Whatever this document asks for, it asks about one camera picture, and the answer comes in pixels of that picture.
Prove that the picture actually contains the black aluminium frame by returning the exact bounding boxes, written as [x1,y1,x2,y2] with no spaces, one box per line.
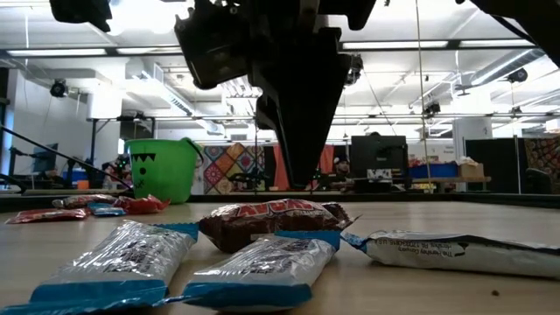
[0,0,560,214]

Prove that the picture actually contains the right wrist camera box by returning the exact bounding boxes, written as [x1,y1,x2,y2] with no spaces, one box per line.
[173,0,251,91]

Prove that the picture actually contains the brown candy bar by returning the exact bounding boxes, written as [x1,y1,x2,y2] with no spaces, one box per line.
[199,199,362,254]
[51,193,119,209]

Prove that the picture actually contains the white ventilation duct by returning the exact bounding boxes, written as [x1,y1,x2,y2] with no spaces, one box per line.
[124,59,225,136]

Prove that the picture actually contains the red candy packet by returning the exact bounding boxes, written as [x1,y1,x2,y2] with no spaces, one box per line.
[3,207,91,225]
[113,193,172,215]

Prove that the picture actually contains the black background gantry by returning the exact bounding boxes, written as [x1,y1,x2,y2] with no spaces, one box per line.
[86,112,560,193]

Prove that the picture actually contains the black partition panel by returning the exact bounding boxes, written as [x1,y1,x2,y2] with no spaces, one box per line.
[464,137,526,196]

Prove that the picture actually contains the brown cardboard box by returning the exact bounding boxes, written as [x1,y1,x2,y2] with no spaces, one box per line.
[457,162,486,179]

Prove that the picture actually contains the blue white candy bar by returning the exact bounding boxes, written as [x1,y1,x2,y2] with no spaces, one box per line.
[0,220,200,315]
[89,201,128,218]
[181,229,342,312]
[340,229,560,281]

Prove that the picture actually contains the dark patterned cloth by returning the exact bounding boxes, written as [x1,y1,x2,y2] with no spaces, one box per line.
[522,137,560,194]

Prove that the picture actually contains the colourful patchwork quilt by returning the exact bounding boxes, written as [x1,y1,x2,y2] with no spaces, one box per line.
[201,142,267,196]

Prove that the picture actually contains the person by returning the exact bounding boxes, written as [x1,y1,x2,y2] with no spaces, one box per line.
[332,153,354,185]

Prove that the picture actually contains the green plastic bucket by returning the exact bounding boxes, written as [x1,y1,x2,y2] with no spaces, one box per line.
[124,136,205,205]

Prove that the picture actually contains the orange hanging cloth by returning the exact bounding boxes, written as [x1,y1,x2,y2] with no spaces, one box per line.
[273,143,336,193]

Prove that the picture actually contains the dark computer monitor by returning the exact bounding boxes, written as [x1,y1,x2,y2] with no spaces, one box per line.
[32,143,60,174]

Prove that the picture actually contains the wooden background table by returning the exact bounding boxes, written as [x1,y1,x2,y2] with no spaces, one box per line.
[410,176,492,194]

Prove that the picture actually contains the silver ventilation duct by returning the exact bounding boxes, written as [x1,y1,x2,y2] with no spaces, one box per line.
[454,47,548,95]

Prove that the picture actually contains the white column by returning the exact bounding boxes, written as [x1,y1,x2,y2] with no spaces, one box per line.
[451,116,494,161]

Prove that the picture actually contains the blue storage bin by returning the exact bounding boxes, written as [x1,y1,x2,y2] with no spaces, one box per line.
[409,162,459,179]

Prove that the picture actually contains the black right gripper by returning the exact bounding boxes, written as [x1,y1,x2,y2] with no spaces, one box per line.
[244,0,377,189]

